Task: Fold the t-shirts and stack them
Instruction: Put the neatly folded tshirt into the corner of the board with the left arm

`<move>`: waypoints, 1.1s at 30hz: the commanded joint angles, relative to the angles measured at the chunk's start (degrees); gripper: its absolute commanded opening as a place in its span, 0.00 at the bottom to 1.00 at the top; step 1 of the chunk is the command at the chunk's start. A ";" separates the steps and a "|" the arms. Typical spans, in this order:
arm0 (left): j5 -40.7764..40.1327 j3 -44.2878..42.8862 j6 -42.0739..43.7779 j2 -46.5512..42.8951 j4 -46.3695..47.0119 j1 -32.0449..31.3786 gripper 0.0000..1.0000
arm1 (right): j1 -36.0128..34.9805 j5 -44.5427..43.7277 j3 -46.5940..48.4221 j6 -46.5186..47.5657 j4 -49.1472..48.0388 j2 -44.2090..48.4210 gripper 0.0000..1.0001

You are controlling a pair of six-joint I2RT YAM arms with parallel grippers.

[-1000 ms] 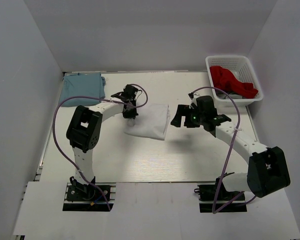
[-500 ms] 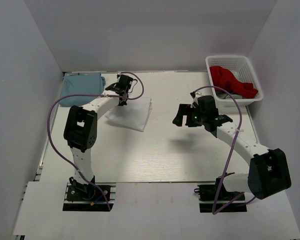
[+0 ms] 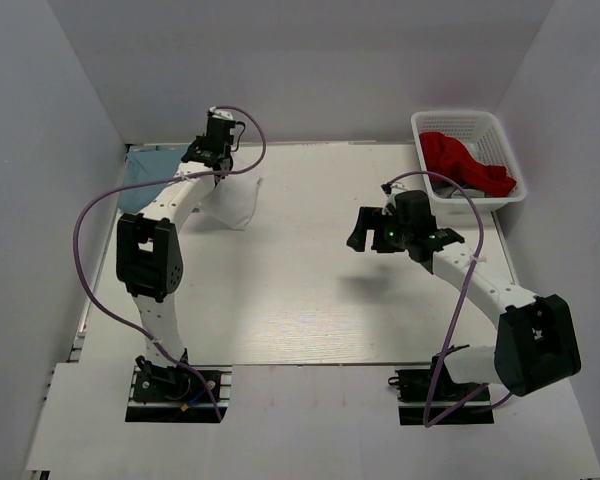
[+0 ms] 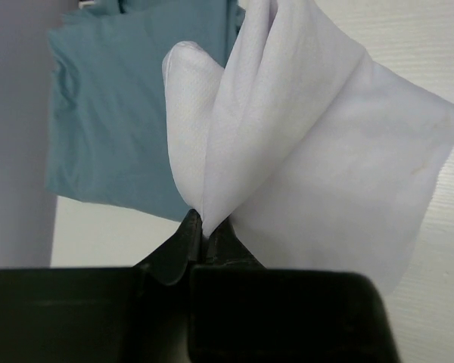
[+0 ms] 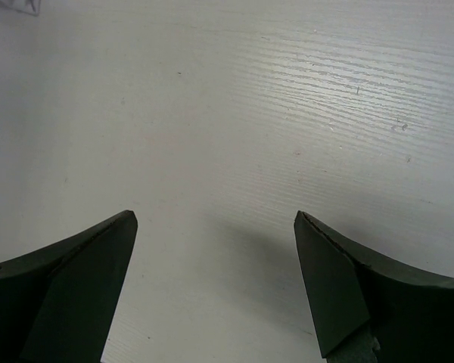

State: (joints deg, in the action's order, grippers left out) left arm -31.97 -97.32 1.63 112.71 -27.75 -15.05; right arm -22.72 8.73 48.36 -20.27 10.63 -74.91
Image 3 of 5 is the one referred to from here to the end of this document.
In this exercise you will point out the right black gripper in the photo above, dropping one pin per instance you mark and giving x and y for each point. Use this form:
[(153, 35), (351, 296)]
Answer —
[(367, 219)]

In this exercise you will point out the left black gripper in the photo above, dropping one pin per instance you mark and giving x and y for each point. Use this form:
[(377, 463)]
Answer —
[(198, 138)]

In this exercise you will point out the white t-shirt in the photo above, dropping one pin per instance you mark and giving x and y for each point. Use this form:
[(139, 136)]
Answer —
[(233, 201)]

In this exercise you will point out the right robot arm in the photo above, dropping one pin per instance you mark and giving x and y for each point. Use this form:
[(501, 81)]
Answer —
[(535, 346)]

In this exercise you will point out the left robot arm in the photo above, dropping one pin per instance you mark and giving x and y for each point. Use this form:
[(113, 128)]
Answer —
[(148, 256)]

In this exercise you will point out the folded light blue t-shirt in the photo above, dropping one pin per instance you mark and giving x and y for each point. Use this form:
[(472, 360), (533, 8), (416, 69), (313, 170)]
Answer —
[(147, 164)]

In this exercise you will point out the red t-shirt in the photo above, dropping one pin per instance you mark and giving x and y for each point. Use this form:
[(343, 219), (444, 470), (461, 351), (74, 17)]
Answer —
[(449, 157)]

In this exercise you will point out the white plastic basket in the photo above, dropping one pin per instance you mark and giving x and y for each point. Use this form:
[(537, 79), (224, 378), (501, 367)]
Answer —
[(482, 135)]

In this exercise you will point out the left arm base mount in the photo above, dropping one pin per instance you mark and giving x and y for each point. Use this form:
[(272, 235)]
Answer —
[(172, 395)]

